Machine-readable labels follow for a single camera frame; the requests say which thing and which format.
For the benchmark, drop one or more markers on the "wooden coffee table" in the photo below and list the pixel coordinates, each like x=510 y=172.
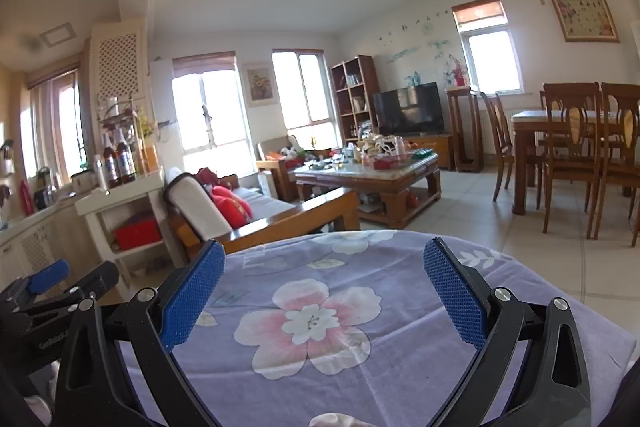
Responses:
x=370 y=187

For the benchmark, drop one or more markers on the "ceiling vent panel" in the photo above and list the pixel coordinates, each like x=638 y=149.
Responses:
x=57 y=34

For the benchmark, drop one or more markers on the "tall wooden plant stand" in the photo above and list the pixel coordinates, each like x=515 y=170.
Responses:
x=462 y=127

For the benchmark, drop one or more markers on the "red box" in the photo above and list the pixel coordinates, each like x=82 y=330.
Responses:
x=137 y=233

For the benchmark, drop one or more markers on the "wooden armchair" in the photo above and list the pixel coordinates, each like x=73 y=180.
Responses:
x=272 y=147

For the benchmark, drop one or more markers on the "glass window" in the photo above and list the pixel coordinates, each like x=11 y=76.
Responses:
x=492 y=62
x=302 y=92
x=210 y=112
x=55 y=127

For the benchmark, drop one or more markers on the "white sofa cushion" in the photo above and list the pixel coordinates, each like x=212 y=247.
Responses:
x=197 y=202

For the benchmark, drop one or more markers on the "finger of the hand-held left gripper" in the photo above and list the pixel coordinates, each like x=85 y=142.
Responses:
x=47 y=277
x=100 y=279

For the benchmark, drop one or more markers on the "white lattice cabinet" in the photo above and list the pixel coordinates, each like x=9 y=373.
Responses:
x=117 y=62

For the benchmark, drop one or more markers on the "red flower vase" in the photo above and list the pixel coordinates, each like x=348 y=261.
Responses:
x=458 y=77

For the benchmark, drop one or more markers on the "wooden dining chair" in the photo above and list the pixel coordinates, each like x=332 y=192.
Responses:
x=570 y=117
x=622 y=117
x=500 y=132

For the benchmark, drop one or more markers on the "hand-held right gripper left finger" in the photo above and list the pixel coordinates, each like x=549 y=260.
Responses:
x=192 y=297

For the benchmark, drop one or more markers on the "wooden bookshelf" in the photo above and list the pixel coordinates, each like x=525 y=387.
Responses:
x=370 y=77

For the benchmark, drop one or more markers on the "framed flower painting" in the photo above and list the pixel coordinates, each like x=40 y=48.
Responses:
x=258 y=84

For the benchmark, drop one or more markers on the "wooden sofa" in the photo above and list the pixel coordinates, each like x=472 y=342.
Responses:
x=300 y=217

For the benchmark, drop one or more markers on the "gold framed wall picture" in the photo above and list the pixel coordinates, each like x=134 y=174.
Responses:
x=584 y=18

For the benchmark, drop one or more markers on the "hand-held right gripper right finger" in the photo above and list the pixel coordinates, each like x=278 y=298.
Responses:
x=455 y=294

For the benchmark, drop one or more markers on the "purple floral tablecloth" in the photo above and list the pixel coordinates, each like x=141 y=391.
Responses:
x=400 y=307

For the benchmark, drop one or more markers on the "red bottle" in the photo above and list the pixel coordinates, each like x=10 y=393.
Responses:
x=26 y=199

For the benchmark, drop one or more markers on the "black television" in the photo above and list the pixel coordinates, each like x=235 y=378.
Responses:
x=409 y=109

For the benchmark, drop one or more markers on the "red cushion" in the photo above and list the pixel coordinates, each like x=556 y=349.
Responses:
x=232 y=209

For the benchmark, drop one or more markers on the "brown beer bottle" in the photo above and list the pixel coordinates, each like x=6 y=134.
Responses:
x=126 y=162
x=111 y=167

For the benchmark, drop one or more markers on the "white shelf unit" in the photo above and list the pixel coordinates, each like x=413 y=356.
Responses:
x=125 y=189

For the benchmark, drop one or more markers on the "wooden dining table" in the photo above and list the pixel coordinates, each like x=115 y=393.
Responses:
x=530 y=117

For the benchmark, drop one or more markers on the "wooden television cabinet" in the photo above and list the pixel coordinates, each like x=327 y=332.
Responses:
x=430 y=147

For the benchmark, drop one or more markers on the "white kitchen counter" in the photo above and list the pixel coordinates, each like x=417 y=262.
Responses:
x=40 y=232

